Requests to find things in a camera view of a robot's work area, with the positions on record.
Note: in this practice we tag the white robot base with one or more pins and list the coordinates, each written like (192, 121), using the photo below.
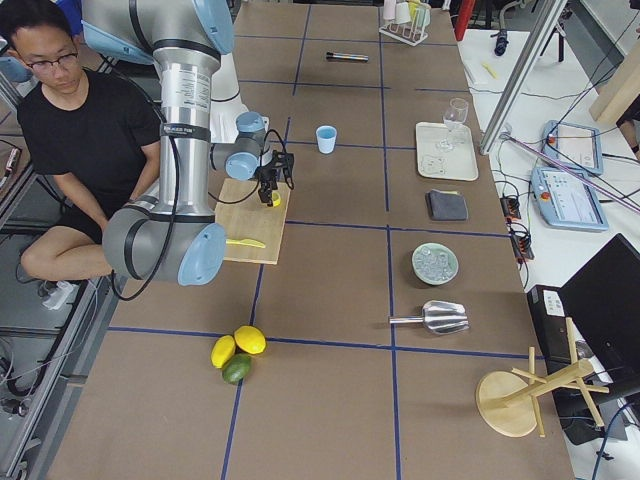
(226, 102)

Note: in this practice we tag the green lime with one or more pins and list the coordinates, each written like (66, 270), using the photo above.
(237, 368)

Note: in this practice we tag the yellow spoon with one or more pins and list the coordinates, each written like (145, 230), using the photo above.
(490, 70)

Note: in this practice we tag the grey folded cloth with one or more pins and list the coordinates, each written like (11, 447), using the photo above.
(446, 205)

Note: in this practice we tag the cream bear tray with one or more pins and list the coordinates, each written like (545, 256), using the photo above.
(434, 162)

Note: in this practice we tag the white wire cup rack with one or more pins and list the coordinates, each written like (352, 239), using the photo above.
(406, 21)

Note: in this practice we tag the bamboo cutting board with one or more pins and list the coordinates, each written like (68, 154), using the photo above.
(255, 220)

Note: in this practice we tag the light blue cup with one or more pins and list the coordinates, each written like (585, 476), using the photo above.
(326, 136)

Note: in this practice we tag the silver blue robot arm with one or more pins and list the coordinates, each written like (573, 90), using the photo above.
(170, 233)

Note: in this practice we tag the yellow lemon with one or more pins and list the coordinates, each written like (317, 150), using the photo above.
(250, 339)
(222, 351)

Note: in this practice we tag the wooden cup tree stand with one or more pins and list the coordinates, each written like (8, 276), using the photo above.
(508, 401)

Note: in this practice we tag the blue teach pendant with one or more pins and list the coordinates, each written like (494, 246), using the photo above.
(566, 201)
(576, 146)

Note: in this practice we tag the metal ice scoop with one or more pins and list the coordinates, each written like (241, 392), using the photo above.
(438, 317)

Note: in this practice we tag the yellow plastic knife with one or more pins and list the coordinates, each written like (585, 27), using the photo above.
(246, 242)

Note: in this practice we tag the green bowl of ice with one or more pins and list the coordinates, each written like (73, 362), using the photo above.
(434, 264)

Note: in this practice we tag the person in black shirt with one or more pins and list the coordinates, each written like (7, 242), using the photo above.
(94, 134)

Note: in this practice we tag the aluminium frame post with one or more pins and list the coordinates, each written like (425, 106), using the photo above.
(547, 19)

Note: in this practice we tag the steel muddler black tip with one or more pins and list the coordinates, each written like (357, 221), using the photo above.
(346, 57)

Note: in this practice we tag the clear wine glass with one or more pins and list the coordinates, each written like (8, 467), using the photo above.
(454, 117)

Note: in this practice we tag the black monitor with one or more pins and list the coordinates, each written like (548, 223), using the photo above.
(603, 300)

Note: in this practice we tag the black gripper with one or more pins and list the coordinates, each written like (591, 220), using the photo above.
(265, 176)

